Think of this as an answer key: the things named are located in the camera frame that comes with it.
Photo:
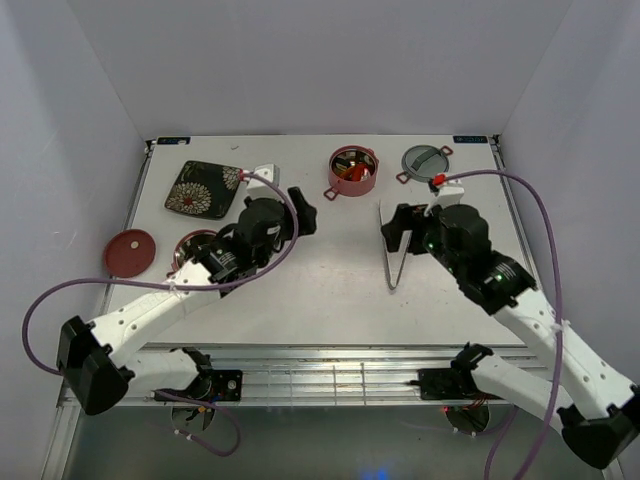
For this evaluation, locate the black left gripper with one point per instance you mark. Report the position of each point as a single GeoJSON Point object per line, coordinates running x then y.
{"type": "Point", "coordinates": [307, 212]}

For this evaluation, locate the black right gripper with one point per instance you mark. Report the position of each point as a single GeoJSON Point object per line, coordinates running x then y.
{"type": "Point", "coordinates": [408, 217]}

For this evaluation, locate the stainless steel tongs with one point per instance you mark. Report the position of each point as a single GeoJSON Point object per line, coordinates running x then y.
{"type": "Point", "coordinates": [393, 274]}

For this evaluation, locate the red sausage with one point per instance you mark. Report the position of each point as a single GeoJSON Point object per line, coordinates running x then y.
{"type": "Point", "coordinates": [355, 173]}

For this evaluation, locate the pink steel-lined bowl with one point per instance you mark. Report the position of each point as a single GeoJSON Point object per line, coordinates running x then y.
{"type": "Point", "coordinates": [187, 247]}
{"type": "Point", "coordinates": [342, 159]}

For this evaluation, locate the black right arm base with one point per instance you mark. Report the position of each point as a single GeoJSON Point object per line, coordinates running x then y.
{"type": "Point", "coordinates": [445, 384]}

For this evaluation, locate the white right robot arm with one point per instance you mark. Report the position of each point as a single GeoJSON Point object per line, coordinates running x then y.
{"type": "Point", "coordinates": [597, 408]}

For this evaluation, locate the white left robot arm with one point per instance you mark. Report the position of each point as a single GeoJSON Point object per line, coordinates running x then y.
{"type": "Point", "coordinates": [103, 359]}

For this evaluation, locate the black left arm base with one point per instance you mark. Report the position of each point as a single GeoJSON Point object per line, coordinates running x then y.
{"type": "Point", "coordinates": [223, 385]}

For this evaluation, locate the black patterned square plate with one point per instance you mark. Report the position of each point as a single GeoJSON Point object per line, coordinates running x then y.
{"type": "Point", "coordinates": [203, 190]}

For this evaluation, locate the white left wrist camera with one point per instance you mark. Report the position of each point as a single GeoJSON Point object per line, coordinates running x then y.
{"type": "Point", "coordinates": [256, 187]}

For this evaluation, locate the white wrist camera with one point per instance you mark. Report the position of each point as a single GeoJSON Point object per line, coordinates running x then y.
{"type": "Point", "coordinates": [446, 192]}
{"type": "Point", "coordinates": [256, 187]}

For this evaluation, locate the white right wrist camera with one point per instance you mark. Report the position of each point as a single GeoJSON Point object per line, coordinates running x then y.
{"type": "Point", "coordinates": [446, 192]}

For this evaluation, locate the grey lid with handle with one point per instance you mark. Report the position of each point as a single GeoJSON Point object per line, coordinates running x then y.
{"type": "Point", "coordinates": [422, 163]}

